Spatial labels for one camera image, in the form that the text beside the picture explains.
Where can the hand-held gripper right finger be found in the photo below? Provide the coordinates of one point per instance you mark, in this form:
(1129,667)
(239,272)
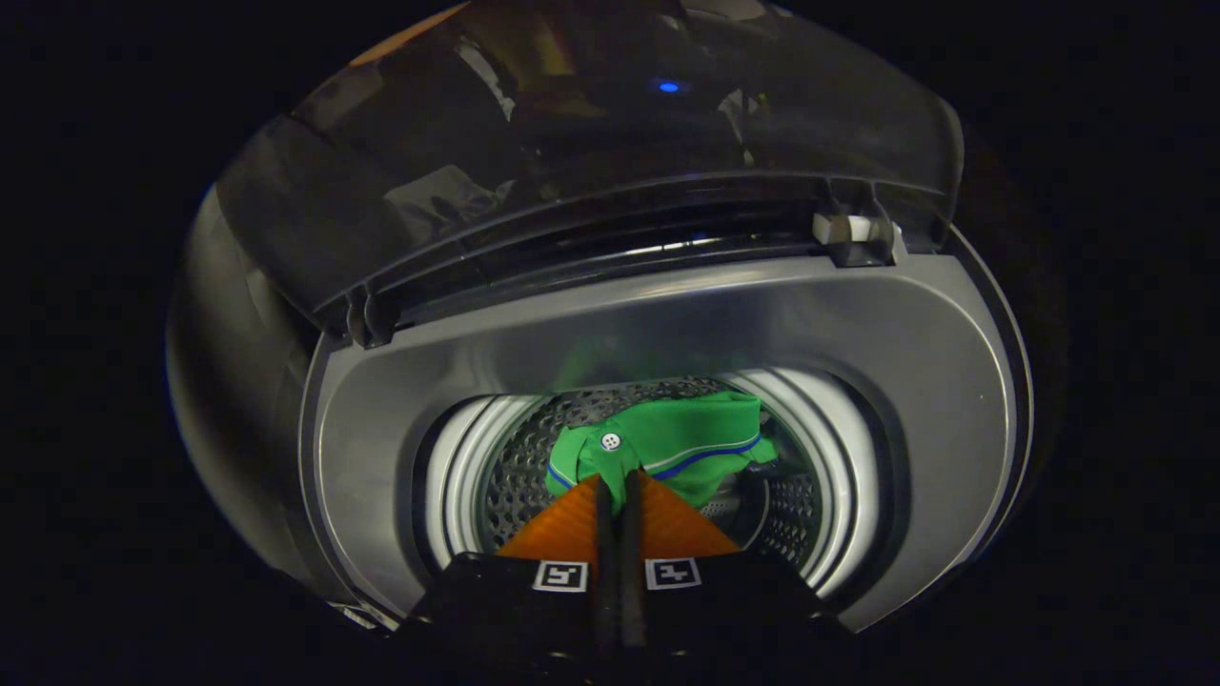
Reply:
(633,572)

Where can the grey washing machine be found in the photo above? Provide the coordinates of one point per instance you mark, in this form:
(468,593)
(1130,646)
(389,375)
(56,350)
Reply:
(858,381)

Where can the green polo shirt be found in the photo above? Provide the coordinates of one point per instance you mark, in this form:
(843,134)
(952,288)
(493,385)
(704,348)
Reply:
(686,438)

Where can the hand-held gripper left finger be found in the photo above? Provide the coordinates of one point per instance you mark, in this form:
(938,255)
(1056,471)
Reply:
(605,572)

